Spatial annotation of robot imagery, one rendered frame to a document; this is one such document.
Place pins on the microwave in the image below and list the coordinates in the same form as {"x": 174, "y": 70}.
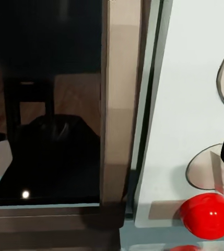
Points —
{"x": 115, "y": 112}

